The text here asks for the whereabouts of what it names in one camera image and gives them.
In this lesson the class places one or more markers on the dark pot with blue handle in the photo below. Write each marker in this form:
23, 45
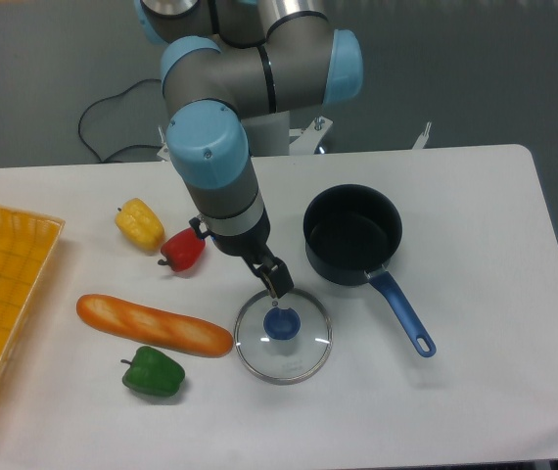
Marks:
351, 232

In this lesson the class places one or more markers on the yellow bell pepper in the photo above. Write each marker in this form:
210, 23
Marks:
140, 225

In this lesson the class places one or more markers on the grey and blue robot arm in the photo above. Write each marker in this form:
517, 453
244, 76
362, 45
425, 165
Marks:
223, 63

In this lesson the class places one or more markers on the glass lid with blue knob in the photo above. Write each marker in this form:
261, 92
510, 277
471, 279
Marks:
283, 341

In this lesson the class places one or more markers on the long orange bread loaf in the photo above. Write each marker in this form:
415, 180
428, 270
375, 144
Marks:
154, 327

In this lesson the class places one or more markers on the green bell pepper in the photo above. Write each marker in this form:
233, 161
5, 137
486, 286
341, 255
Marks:
151, 372

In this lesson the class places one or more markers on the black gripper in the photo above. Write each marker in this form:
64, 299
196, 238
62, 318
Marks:
251, 247

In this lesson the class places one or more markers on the white bracket behind table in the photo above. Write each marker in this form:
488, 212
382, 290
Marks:
423, 138

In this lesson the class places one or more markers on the red bell pepper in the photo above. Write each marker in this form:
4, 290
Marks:
182, 250

